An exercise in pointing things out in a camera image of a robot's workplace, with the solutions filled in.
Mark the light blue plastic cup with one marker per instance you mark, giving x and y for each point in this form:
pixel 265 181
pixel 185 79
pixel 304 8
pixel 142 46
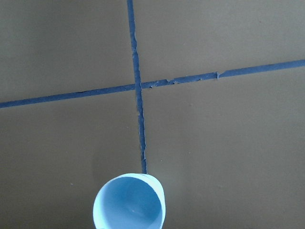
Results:
pixel 130 201

